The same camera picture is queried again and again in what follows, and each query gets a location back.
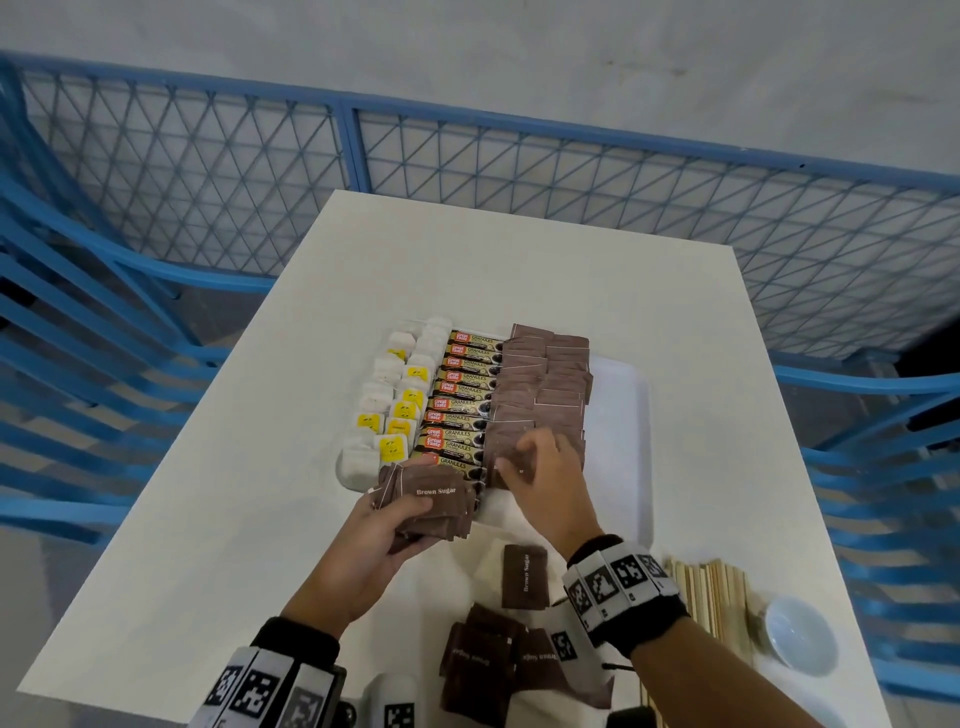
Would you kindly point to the white plastic tray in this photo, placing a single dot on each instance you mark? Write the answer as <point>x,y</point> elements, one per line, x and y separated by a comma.
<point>622,435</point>

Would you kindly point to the blue slatted metal barrier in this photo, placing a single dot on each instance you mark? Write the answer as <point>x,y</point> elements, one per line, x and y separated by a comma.
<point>75,360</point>
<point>885,487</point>

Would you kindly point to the brown paper sachet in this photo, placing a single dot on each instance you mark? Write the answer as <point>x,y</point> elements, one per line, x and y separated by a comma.
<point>525,577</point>
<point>538,664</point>
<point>476,671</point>
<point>491,624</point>

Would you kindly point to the blue mesh fence panel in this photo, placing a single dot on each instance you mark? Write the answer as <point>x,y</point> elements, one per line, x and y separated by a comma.
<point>187,180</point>
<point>712,225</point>

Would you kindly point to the small bundle of brown sachets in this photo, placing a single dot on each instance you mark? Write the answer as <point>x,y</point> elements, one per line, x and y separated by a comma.
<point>439,502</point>

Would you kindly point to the row of dark drink sticks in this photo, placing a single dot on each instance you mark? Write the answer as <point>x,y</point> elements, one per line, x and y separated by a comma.
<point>461,405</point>

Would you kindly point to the rows of brown sachets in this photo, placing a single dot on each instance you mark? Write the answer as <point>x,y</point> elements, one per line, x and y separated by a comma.
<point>544,382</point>

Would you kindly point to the person's right forearm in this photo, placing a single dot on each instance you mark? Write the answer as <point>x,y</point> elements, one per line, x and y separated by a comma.
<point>720,679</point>

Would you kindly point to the rows of white tea bags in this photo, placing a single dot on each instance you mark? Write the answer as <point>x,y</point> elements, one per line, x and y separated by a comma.
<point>397,405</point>

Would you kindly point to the bundle of wooden stir sticks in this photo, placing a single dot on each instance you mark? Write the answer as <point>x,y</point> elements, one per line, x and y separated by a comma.
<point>716,607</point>

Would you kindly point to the small white bowl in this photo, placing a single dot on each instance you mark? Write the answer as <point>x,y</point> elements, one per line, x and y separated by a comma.
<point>802,636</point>

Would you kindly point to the person's left hand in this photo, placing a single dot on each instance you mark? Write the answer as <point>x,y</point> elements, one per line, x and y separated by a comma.
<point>352,559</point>

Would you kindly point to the person's right hand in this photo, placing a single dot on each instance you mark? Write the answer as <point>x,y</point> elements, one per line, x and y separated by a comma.
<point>555,495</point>

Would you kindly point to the person's left forearm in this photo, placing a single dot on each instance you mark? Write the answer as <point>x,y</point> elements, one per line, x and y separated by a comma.
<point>316,616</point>

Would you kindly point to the person's left thumb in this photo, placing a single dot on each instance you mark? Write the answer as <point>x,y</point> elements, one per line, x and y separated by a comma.
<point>401,506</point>

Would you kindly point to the person's right thumb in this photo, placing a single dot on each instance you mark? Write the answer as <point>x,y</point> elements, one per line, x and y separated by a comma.
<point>514,476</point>

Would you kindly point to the black wristband with marker tags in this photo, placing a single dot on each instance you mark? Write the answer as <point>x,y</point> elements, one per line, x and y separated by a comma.
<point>262,679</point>
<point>626,589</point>

